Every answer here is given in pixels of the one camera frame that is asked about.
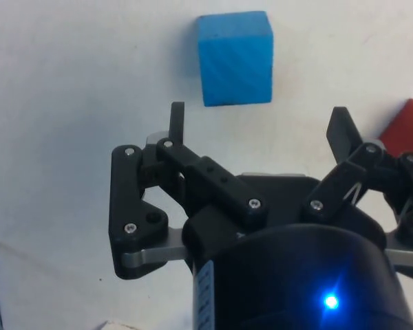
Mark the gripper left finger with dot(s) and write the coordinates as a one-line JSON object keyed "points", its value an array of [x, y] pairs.
{"points": [[124, 192]]}

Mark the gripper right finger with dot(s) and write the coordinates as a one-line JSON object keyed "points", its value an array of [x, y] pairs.
{"points": [[327, 197]]}

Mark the blue cube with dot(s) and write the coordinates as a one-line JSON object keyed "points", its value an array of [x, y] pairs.
{"points": [[235, 62]]}

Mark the red cube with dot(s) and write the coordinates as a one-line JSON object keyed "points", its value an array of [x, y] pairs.
{"points": [[411, 127]]}

